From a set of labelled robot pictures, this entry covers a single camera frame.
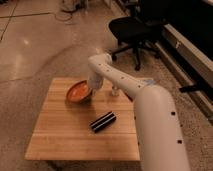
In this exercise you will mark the orange ceramic bowl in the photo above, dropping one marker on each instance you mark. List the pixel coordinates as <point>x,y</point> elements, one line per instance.
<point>79,92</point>

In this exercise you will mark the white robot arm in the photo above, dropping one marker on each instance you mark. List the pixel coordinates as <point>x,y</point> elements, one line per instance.
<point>160,140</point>

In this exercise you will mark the white cup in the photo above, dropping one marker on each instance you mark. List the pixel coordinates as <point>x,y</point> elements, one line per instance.
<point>115,91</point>

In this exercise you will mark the black striped rectangular box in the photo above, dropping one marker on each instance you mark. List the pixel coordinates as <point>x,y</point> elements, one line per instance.
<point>103,122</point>

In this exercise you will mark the black office chair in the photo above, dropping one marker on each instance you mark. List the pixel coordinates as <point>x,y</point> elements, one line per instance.
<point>145,23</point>

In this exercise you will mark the wooden table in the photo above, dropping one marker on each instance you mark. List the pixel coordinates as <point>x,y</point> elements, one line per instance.
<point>62,131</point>

